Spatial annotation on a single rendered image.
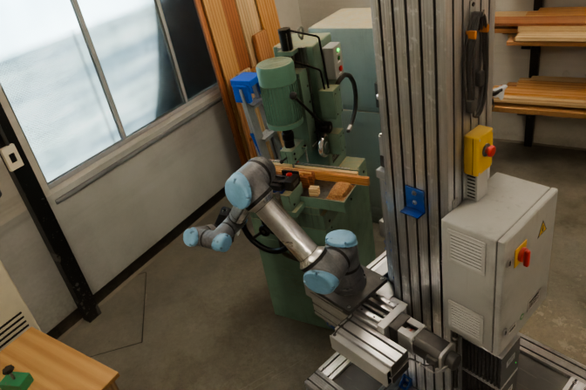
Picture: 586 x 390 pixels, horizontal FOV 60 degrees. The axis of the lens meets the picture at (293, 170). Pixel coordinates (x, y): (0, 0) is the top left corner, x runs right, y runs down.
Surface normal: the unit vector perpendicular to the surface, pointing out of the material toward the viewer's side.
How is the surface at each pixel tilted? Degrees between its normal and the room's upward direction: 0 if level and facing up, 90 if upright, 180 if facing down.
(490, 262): 90
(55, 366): 0
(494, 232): 0
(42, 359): 0
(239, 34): 87
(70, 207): 90
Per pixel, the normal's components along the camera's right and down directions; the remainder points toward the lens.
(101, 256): 0.83, 0.15
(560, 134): -0.53, 0.49
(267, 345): -0.16, -0.86
